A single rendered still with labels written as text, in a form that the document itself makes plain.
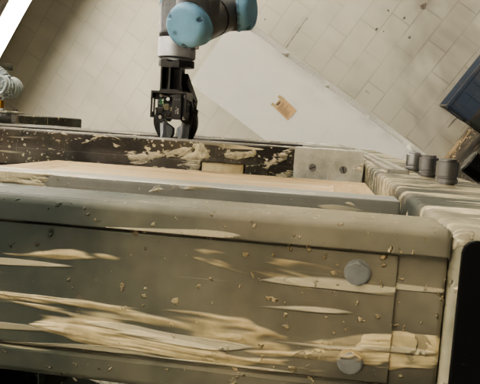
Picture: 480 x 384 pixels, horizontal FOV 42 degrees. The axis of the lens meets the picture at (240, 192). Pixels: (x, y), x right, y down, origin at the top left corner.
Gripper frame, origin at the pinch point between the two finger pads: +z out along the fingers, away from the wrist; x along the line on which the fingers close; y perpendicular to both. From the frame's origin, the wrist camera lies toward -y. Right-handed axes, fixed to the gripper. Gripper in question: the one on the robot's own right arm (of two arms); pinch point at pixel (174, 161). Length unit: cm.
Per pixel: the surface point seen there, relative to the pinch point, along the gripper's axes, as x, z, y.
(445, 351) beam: 38, 3, 91
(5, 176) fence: -1, -2, 66
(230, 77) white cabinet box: -44, -41, -342
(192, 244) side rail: 24, -2, 90
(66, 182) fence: 5, -2, 66
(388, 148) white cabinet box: 75, 4, -337
